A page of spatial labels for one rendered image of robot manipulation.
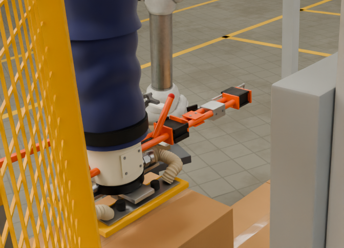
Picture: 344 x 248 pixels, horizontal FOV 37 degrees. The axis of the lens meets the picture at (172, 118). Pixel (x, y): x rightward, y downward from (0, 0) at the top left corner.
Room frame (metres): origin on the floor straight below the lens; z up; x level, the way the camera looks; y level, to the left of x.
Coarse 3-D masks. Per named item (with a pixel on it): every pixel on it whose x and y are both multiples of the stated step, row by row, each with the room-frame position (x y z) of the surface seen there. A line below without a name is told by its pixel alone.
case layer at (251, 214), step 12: (252, 192) 2.18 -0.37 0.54; (264, 192) 2.17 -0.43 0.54; (240, 204) 2.08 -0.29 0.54; (252, 204) 2.07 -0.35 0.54; (264, 204) 2.06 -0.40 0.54; (240, 216) 1.98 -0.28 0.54; (252, 216) 1.98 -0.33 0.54; (264, 216) 1.97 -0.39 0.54; (240, 228) 1.89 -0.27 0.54; (252, 228) 1.89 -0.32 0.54; (264, 228) 1.88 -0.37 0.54; (240, 240) 1.81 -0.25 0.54; (252, 240) 1.80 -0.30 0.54; (264, 240) 1.79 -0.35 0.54
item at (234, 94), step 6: (228, 90) 1.83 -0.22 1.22; (234, 90) 1.82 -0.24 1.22; (240, 90) 1.82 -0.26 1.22; (246, 90) 1.81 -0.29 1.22; (228, 96) 1.78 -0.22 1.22; (234, 96) 1.76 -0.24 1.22; (240, 96) 1.77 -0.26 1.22; (246, 96) 1.81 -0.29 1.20; (240, 102) 1.78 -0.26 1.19; (246, 102) 1.80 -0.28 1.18; (234, 108) 1.76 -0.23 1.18
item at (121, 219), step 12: (156, 180) 1.38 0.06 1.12; (180, 180) 1.42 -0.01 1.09; (156, 192) 1.35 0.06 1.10; (168, 192) 1.35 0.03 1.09; (120, 204) 1.26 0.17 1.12; (132, 204) 1.29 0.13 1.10; (144, 204) 1.29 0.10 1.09; (156, 204) 1.31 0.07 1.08; (120, 216) 1.24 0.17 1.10; (132, 216) 1.24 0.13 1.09; (108, 228) 1.19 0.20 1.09; (120, 228) 1.21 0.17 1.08
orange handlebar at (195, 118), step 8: (232, 104) 1.75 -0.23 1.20; (192, 112) 1.67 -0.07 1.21; (200, 112) 1.69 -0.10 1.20; (208, 112) 1.67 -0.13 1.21; (192, 120) 1.61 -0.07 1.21; (200, 120) 1.62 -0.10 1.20; (160, 136) 1.50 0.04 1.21; (168, 136) 1.52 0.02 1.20; (48, 144) 1.52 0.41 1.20; (144, 144) 1.45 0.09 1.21; (152, 144) 1.46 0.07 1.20; (24, 152) 1.46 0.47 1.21; (32, 152) 1.48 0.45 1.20; (0, 160) 1.41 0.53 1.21; (16, 160) 1.44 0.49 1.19; (96, 168) 1.32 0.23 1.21
